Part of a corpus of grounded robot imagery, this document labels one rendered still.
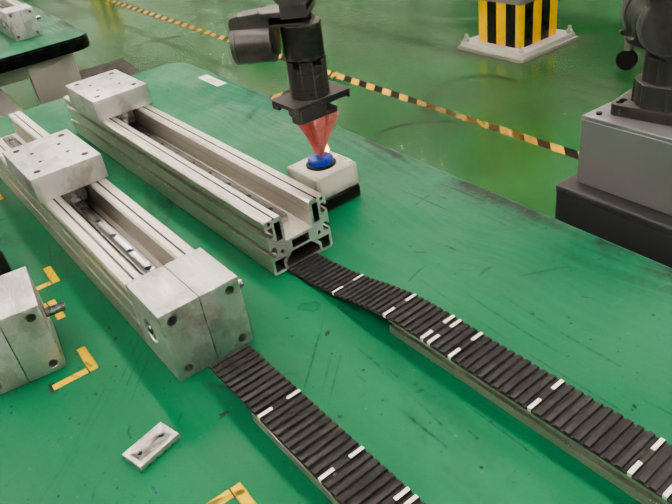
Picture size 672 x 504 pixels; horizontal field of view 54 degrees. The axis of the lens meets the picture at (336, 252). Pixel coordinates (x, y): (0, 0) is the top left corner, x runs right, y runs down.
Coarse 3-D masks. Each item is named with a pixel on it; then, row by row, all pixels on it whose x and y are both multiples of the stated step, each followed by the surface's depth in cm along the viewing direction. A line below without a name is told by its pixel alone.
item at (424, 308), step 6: (426, 300) 76; (420, 306) 75; (426, 306) 75; (432, 306) 75; (408, 312) 75; (414, 312) 75; (420, 312) 74; (426, 312) 74; (402, 318) 74; (408, 318) 74; (414, 318) 74; (420, 318) 74; (396, 324) 74; (402, 324) 73; (408, 324) 73
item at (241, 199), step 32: (64, 96) 142; (96, 128) 131; (128, 128) 121; (160, 128) 123; (192, 128) 116; (128, 160) 123; (160, 160) 108; (192, 160) 112; (224, 160) 106; (256, 160) 102; (160, 192) 116; (192, 192) 102; (224, 192) 94; (256, 192) 101; (288, 192) 92; (224, 224) 98; (256, 224) 88; (288, 224) 92; (320, 224) 92; (256, 256) 93; (288, 256) 90
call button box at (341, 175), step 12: (336, 156) 105; (288, 168) 104; (300, 168) 103; (312, 168) 102; (324, 168) 102; (336, 168) 102; (348, 168) 102; (300, 180) 103; (312, 180) 100; (324, 180) 100; (336, 180) 101; (348, 180) 103; (324, 192) 101; (336, 192) 102; (348, 192) 104; (324, 204) 102; (336, 204) 103
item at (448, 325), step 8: (448, 320) 73; (456, 320) 72; (432, 328) 72; (440, 328) 72; (448, 328) 72; (456, 328) 72; (424, 336) 71; (432, 336) 71; (440, 336) 71; (432, 344) 70
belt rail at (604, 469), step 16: (400, 336) 76; (432, 352) 72; (448, 368) 71; (480, 384) 67; (496, 400) 66; (528, 416) 63; (544, 432) 62; (560, 432) 60; (576, 448) 60; (592, 464) 58; (608, 464) 57; (608, 480) 58; (624, 480) 56; (640, 496) 55; (656, 496) 54
